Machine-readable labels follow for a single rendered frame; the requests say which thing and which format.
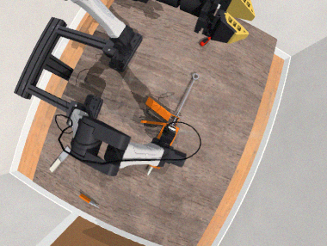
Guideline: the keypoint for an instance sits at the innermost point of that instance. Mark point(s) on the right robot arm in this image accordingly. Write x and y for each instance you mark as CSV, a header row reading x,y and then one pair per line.
x,y
90,133

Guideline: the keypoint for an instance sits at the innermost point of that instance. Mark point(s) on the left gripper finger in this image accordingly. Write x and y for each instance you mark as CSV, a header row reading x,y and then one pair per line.
x,y
241,33
242,9

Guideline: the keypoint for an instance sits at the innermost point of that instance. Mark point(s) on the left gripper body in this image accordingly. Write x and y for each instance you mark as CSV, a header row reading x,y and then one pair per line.
x,y
217,27

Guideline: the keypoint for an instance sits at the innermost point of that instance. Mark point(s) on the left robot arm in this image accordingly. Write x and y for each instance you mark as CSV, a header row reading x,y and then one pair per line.
x,y
118,32

